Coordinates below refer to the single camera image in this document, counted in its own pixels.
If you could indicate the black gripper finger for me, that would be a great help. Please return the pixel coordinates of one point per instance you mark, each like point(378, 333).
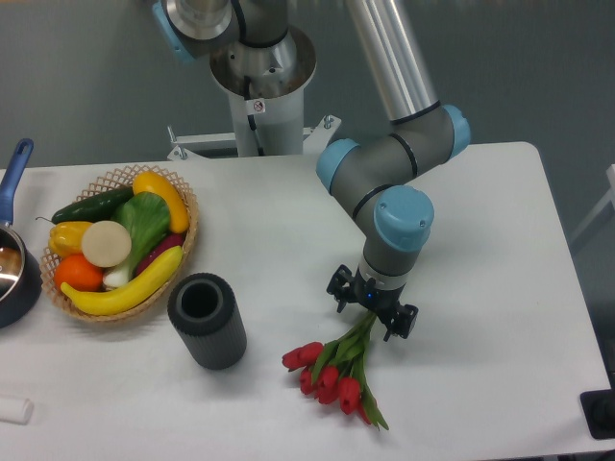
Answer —
point(341, 287)
point(400, 321)

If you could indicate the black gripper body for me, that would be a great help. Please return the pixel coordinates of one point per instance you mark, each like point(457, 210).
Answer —
point(381, 301)

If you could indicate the red tulip bouquet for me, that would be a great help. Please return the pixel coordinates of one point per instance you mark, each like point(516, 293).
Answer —
point(335, 372)

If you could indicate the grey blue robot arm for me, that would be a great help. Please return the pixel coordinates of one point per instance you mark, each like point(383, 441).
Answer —
point(373, 183)

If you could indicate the dark grey ribbed vase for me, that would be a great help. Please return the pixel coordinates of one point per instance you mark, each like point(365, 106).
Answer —
point(203, 310)

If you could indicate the purple eggplant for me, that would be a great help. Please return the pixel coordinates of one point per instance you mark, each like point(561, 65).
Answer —
point(169, 241)

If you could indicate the green leafy bok choy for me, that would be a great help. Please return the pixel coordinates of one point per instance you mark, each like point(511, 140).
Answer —
point(146, 217)

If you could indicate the black device at edge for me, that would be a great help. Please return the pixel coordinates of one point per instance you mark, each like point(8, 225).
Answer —
point(598, 410)

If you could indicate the yellow banana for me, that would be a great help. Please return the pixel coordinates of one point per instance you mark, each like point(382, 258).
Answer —
point(132, 294)

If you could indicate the yellow squash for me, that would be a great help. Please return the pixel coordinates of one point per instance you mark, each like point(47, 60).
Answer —
point(152, 182)

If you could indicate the beige round disc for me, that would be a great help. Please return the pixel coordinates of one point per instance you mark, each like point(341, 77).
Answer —
point(106, 244)

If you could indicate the white furniture piece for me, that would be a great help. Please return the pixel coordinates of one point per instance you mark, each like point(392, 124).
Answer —
point(597, 217)

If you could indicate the green cucumber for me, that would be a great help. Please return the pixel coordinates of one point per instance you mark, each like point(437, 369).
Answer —
point(92, 209)

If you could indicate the orange fruit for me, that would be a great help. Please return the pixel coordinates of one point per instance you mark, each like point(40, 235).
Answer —
point(79, 273)

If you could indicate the yellow bell pepper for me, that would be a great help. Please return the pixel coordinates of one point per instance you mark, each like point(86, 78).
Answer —
point(65, 239)

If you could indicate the white cylinder object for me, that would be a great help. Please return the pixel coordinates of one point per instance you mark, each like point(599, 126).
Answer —
point(15, 410)

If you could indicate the white metal base frame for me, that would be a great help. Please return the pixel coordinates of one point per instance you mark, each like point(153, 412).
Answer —
point(224, 145)

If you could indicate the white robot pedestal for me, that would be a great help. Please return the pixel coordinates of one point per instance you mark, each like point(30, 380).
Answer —
point(265, 89)

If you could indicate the blue handled saucepan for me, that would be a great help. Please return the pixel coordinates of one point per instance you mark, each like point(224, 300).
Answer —
point(20, 274)

